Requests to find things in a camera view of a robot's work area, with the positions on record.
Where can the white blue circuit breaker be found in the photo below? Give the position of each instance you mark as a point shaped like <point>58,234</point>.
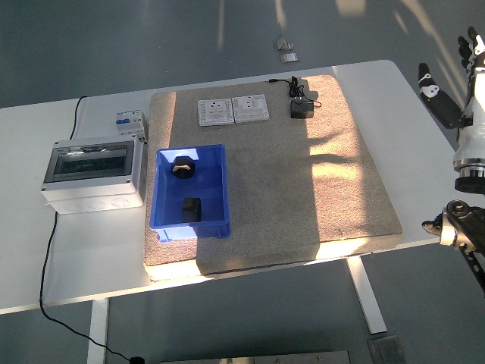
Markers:
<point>127,121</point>

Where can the black hex nut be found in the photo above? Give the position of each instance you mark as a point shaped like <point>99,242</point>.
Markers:
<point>185,172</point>
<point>191,210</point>

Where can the black power adapter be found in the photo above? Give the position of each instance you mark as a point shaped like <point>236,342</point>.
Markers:
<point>301,110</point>

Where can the open metal floor socket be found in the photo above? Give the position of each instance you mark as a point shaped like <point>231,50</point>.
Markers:
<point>282,44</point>

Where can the flat metal floor socket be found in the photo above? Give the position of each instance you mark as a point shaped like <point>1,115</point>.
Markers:
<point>289,58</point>

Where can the grey-brown mat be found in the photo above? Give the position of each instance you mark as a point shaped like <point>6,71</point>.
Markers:
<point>265,189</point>

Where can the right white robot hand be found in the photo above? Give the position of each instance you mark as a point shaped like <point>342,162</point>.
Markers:
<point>475,129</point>

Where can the white table leg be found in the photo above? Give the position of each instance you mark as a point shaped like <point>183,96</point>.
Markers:
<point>369,303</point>
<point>97,330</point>

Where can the grey metal floor plate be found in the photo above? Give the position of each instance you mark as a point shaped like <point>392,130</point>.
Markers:
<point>386,350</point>

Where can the white distribution box clear lid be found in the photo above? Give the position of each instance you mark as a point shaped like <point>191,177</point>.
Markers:
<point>91,191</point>

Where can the white wall socket panel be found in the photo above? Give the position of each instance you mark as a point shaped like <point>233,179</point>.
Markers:
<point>215,112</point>
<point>250,108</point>

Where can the blue plastic bin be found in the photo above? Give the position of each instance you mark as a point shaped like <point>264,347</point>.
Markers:
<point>212,197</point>

